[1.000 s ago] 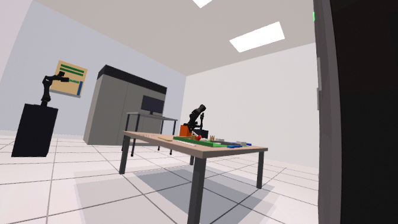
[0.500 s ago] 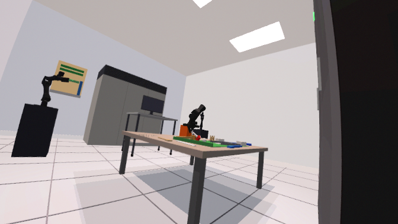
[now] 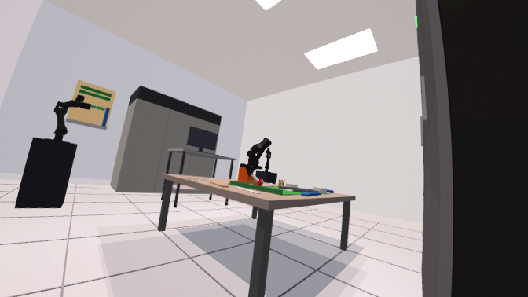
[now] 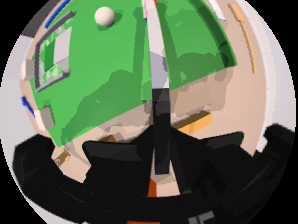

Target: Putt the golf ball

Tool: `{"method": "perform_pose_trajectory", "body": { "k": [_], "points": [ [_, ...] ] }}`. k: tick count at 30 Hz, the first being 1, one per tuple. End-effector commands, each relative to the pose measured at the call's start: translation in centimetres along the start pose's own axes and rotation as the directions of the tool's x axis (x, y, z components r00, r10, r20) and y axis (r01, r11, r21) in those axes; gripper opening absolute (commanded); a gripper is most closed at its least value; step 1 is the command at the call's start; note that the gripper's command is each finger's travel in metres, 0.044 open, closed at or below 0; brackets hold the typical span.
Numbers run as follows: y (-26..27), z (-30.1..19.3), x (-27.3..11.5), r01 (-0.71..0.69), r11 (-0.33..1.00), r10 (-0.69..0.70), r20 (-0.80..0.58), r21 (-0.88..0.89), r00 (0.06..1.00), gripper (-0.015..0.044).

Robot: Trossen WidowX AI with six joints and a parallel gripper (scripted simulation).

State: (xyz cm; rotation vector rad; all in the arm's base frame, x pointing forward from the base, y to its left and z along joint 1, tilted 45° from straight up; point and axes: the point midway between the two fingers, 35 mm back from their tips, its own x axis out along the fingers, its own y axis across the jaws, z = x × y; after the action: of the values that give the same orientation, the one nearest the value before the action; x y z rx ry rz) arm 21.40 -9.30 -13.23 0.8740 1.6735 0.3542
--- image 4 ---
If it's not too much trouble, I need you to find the green flat mat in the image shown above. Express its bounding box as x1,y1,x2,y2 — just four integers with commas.
29,0,227,148

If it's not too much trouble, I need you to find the white flat bar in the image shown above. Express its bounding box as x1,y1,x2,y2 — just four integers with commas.
208,0,225,22

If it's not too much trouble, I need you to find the white golf ball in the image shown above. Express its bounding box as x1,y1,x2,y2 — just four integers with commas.
94,7,114,27

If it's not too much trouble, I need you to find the orange-brown wooden mallet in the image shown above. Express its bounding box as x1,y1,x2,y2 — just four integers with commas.
100,111,213,143

